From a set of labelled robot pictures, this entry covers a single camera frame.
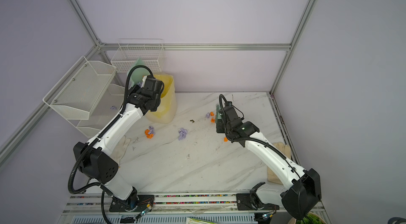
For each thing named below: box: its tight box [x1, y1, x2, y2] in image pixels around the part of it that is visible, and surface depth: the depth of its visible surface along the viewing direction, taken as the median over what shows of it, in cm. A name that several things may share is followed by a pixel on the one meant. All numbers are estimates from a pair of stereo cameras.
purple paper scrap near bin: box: [148, 125, 156, 135], surface depth 100 cm
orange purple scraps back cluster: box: [206, 111, 216, 124], surface depth 109 cm
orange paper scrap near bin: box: [144, 128, 154, 139], surface depth 98 cm
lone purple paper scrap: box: [178, 127, 188, 141], surface depth 98 cm
